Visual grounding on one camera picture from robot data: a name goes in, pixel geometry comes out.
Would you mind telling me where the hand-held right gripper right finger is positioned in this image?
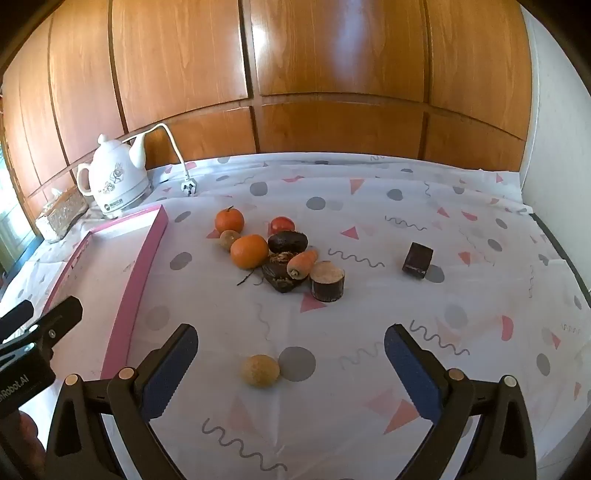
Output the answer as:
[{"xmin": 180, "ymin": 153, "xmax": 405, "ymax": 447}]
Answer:
[{"xmin": 383, "ymin": 323, "xmax": 539, "ymax": 480}]

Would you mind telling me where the pink shallow box tray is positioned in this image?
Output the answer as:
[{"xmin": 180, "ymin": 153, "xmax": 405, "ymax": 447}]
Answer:
[{"xmin": 28, "ymin": 204, "xmax": 169, "ymax": 384}]

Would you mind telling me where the small beige round fruit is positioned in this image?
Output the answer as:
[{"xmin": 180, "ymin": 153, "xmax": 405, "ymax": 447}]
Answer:
[{"xmin": 243, "ymin": 354, "xmax": 281, "ymax": 388}]

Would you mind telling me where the small orange fruit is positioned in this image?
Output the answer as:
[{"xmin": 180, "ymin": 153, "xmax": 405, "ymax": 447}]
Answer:
[{"xmin": 230, "ymin": 234, "xmax": 270, "ymax": 270}]

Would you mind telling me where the white ceramic electric kettle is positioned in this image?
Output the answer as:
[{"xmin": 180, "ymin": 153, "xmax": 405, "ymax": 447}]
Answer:
[{"xmin": 76, "ymin": 134, "xmax": 151, "ymax": 219}]

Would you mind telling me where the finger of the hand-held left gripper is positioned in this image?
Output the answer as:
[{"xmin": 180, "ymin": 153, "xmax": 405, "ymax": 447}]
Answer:
[
  {"xmin": 0, "ymin": 295, "xmax": 85, "ymax": 365},
  {"xmin": 0, "ymin": 300, "xmax": 36, "ymax": 343}
]

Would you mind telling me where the silver patterned tissue box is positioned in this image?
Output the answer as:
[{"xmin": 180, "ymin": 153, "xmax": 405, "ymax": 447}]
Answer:
[{"xmin": 36, "ymin": 188, "xmax": 88, "ymax": 244}]

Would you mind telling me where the dark brown fruit chunk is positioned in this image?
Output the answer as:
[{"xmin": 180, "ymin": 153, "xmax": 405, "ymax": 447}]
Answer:
[{"xmin": 262, "ymin": 264, "xmax": 308, "ymax": 295}]

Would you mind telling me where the white power cable with plug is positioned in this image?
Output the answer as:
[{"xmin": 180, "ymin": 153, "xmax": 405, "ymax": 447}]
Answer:
[{"xmin": 131, "ymin": 123, "xmax": 199, "ymax": 198}]

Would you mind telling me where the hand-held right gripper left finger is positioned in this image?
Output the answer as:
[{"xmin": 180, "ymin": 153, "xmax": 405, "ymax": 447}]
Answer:
[{"xmin": 45, "ymin": 323, "xmax": 200, "ymax": 480}]

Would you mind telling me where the dark brown oval fruit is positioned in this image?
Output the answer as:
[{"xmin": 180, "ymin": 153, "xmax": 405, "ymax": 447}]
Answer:
[{"xmin": 268, "ymin": 232, "xmax": 308, "ymax": 254}]

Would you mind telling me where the orange with stem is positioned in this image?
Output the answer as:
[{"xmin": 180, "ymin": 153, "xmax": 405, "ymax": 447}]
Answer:
[{"xmin": 215, "ymin": 206, "xmax": 245, "ymax": 234}]

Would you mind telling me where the short carrot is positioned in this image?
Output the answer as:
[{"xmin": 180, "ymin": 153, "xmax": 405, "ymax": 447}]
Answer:
[{"xmin": 287, "ymin": 250, "xmax": 319, "ymax": 280}]

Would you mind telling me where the dark brown block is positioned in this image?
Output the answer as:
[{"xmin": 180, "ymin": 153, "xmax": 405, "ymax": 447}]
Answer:
[{"xmin": 402, "ymin": 242, "xmax": 435, "ymax": 279}]

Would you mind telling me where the white printed tablecloth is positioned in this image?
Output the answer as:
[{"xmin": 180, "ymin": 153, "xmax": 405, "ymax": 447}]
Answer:
[{"xmin": 0, "ymin": 154, "xmax": 591, "ymax": 480}]

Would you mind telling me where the person's left hand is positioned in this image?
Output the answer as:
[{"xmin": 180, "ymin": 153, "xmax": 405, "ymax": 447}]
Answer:
[{"xmin": 18, "ymin": 410, "xmax": 47, "ymax": 468}]

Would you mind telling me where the wooden wardrobe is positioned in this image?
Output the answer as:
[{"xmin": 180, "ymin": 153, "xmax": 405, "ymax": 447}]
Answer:
[{"xmin": 0, "ymin": 0, "xmax": 534, "ymax": 222}]

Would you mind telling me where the sugarcane piece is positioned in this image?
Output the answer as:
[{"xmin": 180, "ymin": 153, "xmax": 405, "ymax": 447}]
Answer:
[{"xmin": 310, "ymin": 261, "xmax": 346, "ymax": 303}]

